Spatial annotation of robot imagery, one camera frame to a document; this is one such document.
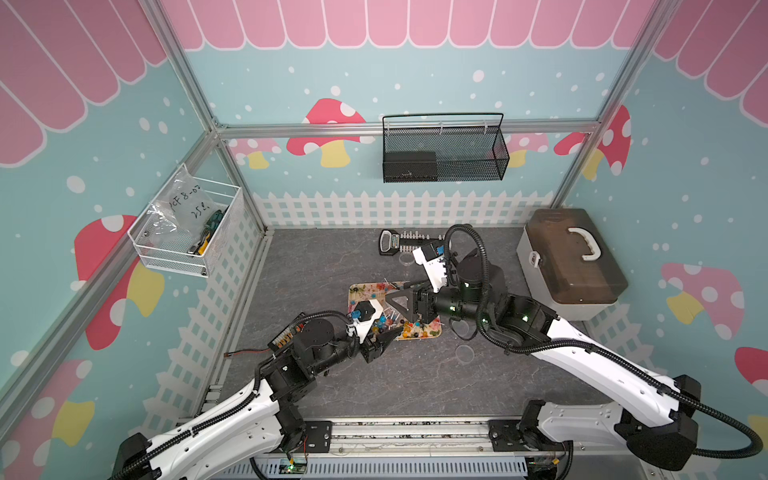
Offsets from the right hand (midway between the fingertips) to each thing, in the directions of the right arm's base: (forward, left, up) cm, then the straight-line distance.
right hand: (395, 293), depth 62 cm
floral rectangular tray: (+23, +11, -34) cm, 42 cm away
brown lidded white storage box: (+23, -56, -23) cm, 65 cm away
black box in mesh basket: (+46, -5, 0) cm, 47 cm away
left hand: (-2, +1, -10) cm, 10 cm away
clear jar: (-3, +1, -5) cm, 6 cm away
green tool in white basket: (+14, +47, 0) cm, 49 cm away
